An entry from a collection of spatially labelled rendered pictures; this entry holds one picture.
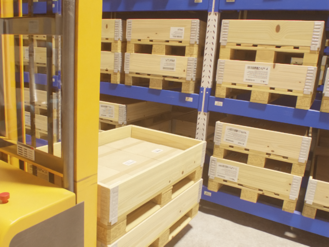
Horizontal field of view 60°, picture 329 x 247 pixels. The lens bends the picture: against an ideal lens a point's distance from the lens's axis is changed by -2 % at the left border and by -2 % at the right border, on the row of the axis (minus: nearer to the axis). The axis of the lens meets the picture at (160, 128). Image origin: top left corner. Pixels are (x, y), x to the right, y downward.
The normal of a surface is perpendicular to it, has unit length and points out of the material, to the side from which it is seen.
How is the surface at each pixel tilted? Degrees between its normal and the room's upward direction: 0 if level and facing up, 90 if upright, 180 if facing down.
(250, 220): 0
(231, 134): 90
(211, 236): 0
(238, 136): 90
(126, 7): 90
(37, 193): 0
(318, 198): 90
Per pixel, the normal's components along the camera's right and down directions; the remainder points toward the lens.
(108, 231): 0.22, 0.25
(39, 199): 0.07, -0.97
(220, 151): -0.47, 0.17
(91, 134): 0.84, 0.18
